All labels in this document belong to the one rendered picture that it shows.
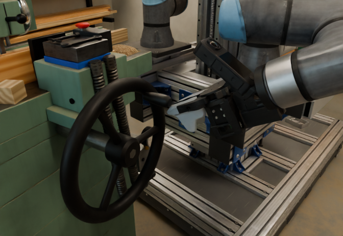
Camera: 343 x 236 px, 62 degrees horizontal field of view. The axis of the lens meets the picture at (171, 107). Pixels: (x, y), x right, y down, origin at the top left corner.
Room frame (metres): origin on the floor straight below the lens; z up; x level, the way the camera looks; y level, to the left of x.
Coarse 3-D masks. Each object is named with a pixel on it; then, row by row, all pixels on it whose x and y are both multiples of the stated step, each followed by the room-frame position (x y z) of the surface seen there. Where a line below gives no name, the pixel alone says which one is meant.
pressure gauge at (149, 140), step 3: (147, 126) 0.77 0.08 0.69; (144, 129) 0.75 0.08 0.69; (147, 129) 0.75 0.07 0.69; (141, 132) 0.75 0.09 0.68; (150, 138) 0.74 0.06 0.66; (144, 141) 0.73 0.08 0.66; (147, 141) 0.72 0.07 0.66; (150, 141) 0.74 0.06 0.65; (144, 144) 0.73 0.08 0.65; (147, 144) 0.72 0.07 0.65; (150, 144) 0.74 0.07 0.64; (144, 147) 0.76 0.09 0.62; (147, 147) 0.76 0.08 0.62
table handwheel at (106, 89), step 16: (128, 80) 0.48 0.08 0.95; (144, 80) 0.53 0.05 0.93; (96, 96) 0.42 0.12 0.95; (112, 96) 0.44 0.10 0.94; (80, 112) 0.40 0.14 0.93; (96, 112) 0.40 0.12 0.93; (160, 112) 0.56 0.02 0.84; (64, 128) 0.53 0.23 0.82; (80, 128) 0.38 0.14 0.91; (112, 128) 0.44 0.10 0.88; (160, 128) 0.57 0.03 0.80; (80, 144) 0.37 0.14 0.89; (96, 144) 0.48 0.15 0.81; (112, 144) 0.45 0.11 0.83; (128, 144) 0.45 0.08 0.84; (160, 144) 0.56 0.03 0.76; (64, 160) 0.35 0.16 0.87; (112, 160) 0.44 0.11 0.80; (128, 160) 0.44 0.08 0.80; (64, 176) 0.35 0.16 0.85; (112, 176) 0.43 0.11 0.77; (144, 176) 0.51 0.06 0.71; (64, 192) 0.34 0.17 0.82; (80, 192) 0.36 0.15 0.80; (112, 192) 0.42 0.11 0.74; (128, 192) 0.48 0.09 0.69; (80, 208) 0.35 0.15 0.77; (96, 208) 0.39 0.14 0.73; (112, 208) 0.42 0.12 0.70
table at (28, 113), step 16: (128, 64) 0.77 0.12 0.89; (144, 64) 0.83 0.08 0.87; (32, 96) 0.52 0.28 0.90; (48, 96) 0.54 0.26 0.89; (128, 96) 0.61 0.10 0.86; (0, 112) 0.46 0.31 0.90; (16, 112) 0.48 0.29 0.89; (32, 112) 0.51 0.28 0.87; (48, 112) 0.53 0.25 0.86; (64, 112) 0.51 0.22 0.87; (112, 112) 0.56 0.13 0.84; (0, 128) 0.45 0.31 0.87; (16, 128) 0.47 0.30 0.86
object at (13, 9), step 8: (0, 0) 0.64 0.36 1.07; (8, 0) 0.64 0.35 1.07; (0, 8) 0.61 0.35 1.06; (8, 8) 0.62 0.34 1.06; (16, 8) 0.64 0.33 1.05; (0, 16) 0.61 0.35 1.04; (8, 16) 0.62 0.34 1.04; (0, 24) 0.60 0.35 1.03; (8, 24) 0.62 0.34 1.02; (16, 24) 0.63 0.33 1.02; (0, 32) 0.60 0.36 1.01; (8, 32) 0.61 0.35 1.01; (16, 32) 0.63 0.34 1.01; (24, 32) 0.65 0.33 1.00; (0, 40) 0.64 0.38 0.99
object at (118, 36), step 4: (124, 28) 1.01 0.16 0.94; (112, 32) 0.95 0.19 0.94; (116, 32) 0.96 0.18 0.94; (120, 32) 0.98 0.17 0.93; (124, 32) 0.99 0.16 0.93; (112, 36) 0.94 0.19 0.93; (116, 36) 0.96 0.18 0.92; (120, 36) 0.98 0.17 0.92; (124, 36) 0.99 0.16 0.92; (112, 40) 0.94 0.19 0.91; (116, 40) 0.96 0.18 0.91; (120, 40) 0.98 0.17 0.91; (124, 40) 0.99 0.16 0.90; (112, 44) 0.94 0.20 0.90
